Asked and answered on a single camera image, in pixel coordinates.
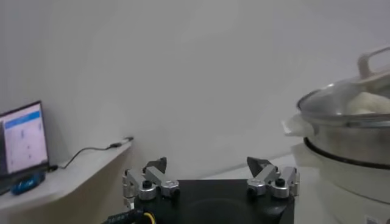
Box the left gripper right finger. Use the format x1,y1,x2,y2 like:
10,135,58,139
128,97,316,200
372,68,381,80
246,156,301,200

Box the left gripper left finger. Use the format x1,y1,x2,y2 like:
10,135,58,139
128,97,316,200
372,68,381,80
121,157,180,211

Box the glass pot lid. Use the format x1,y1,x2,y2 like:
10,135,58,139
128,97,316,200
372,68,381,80
297,45,390,125

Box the white steamed baozi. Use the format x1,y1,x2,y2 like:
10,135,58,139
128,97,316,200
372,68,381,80
346,92,390,115

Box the stainless steel steamer basket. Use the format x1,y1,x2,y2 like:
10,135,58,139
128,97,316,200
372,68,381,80
283,114,390,167

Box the white laptop desk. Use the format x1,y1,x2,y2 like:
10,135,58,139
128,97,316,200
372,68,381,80
0,139,133,224

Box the white electric cooker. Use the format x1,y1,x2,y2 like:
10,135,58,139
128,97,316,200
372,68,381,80
291,138,390,224

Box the blue computer mouse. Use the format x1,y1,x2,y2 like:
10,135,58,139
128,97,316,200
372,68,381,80
10,172,46,195

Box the black laptop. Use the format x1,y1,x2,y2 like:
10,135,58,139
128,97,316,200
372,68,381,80
0,100,51,195

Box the black desk cable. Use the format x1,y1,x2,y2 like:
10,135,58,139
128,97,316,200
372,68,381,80
48,136,135,171

